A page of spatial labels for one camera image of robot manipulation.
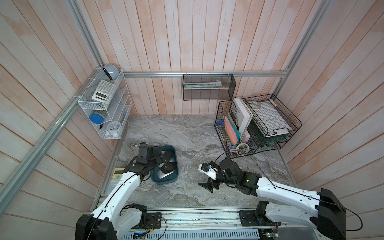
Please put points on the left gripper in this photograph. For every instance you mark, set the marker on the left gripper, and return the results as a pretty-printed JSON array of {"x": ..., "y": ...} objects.
[{"x": 159, "y": 157}]

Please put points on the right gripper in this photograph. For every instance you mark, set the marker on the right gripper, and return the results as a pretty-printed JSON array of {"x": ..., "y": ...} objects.
[{"x": 207, "y": 186}]

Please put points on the black mouse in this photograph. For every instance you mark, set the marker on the black mouse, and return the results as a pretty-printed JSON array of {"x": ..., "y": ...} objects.
[
  {"x": 167, "y": 155},
  {"x": 169, "y": 167}
]

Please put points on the teal storage box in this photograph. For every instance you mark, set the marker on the teal storage box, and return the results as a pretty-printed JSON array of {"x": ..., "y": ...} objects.
[{"x": 170, "y": 179}]

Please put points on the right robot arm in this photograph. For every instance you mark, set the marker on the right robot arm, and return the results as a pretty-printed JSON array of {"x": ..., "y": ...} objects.
[{"x": 280, "y": 203}]

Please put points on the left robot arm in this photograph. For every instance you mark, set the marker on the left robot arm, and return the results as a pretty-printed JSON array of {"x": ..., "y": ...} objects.
[{"x": 114, "y": 217}]

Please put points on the yellow calculator on table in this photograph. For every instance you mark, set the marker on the yellow calculator on table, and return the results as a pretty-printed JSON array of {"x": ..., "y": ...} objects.
[{"x": 116, "y": 177}]

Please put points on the tape roll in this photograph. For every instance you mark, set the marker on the tape roll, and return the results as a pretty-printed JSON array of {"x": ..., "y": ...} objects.
[{"x": 242, "y": 149}]

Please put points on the pink folder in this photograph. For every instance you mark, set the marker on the pink folder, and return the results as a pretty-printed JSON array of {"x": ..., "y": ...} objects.
[{"x": 230, "y": 131}]

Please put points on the blue lid container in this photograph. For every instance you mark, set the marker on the blue lid container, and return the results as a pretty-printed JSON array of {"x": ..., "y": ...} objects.
[{"x": 97, "y": 118}]

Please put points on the white book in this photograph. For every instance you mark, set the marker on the white book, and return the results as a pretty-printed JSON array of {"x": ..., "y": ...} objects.
[{"x": 241, "y": 116}]

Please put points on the white calculator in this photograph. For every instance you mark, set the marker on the white calculator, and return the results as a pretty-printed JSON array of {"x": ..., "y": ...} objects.
[{"x": 104, "y": 92}]

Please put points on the grid notepad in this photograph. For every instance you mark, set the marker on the grid notepad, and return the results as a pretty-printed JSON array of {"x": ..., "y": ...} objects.
[{"x": 268, "y": 119}]

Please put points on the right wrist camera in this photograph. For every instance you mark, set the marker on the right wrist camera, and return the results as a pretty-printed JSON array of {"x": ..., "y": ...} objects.
[{"x": 210, "y": 169}]

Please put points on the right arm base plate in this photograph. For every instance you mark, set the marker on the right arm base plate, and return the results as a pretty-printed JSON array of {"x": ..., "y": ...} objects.
[{"x": 251, "y": 219}]

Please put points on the black wire file organizer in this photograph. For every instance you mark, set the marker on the black wire file organizer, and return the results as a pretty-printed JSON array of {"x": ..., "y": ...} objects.
[{"x": 233, "y": 126}]

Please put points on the white wire wall shelf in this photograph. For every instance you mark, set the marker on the white wire wall shelf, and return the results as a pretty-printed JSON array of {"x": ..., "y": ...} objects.
[{"x": 118, "y": 109}]

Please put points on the black wire tray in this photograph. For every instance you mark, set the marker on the black wire tray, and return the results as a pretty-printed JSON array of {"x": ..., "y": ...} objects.
[{"x": 286, "y": 113}]

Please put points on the black mesh wall basket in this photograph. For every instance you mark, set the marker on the black mesh wall basket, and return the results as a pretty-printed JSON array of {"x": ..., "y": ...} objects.
[{"x": 208, "y": 87}]

